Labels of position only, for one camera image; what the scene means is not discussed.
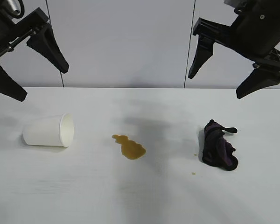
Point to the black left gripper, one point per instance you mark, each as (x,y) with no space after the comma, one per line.
(4,32)

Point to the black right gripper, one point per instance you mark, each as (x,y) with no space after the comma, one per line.
(259,30)

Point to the white paper cup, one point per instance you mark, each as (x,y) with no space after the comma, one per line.
(44,131)

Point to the dark purple black cloth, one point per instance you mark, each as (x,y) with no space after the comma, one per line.
(215,149)

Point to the brown liquid spill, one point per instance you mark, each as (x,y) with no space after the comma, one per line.
(131,150)

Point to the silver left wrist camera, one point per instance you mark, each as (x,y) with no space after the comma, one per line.
(12,5)

